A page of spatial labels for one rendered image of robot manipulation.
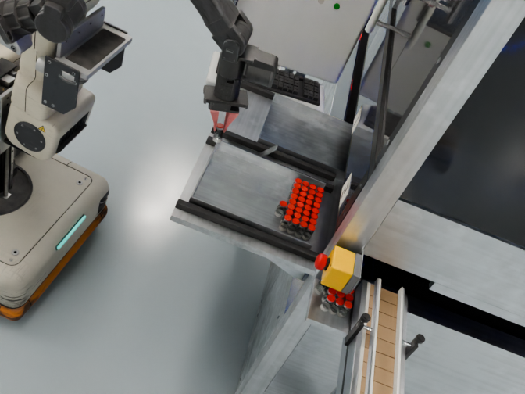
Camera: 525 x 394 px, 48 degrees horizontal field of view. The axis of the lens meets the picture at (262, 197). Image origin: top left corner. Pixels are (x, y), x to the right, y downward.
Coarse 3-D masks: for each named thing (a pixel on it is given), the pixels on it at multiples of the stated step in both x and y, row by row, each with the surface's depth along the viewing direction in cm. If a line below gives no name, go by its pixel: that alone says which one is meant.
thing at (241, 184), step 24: (216, 144) 170; (216, 168) 168; (240, 168) 171; (264, 168) 175; (288, 168) 173; (192, 192) 154; (216, 192) 162; (240, 192) 164; (264, 192) 168; (288, 192) 171; (240, 216) 154; (264, 216) 161; (288, 240) 155
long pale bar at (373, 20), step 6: (384, 0) 181; (378, 6) 182; (384, 6) 183; (378, 12) 183; (372, 18) 185; (378, 18) 185; (372, 24) 186; (378, 24) 187; (384, 24) 186; (366, 30) 188; (372, 30) 188
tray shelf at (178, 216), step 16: (256, 96) 199; (224, 112) 187; (240, 112) 190; (256, 112) 193; (240, 128) 184; (256, 128) 187; (272, 160) 179; (192, 176) 163; (336, 192) 178; (176, 208) 153; (320, 208) 171; (336, 208) 173; (192, 224) 152; (208, 224) 153; (320, 224) 166; (224, 240) 153; (240, 240) 153; (256, 240) 155; (320, 240) 162; (272, 256) 153; (288, 256) 154; (304, 272) 155
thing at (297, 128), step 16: (272, 112) 195; (288, 112) 198; (304, 112) 200; (320, 112) 198; (272, 128) 189; (288, 128) 192; (304, 128) 195; (320, 128) 197; (336, 128) 200; (272, 144) 179; (288, 144) 186; (304, 144) 189; (320, 144) 192; (336, 144) 194; (304, 160) 180; (320, 160) 186; (336, 160) 188; (336, 176) 182
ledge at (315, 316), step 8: (312, 288) 150; (312, 296) 148; (320, 296) 148; (312, 304) 146; (320, 304) 147; (312, 312) 144; (320, 312) 145; (328, 312) 146; (312, 320) 143; (320, 320) 144; (328, 320) 144; (336, 320) 145; (344, 320) 146; (328, 328) 144; (336, 328) 143; (344, 328) 144; (344, 336) 144
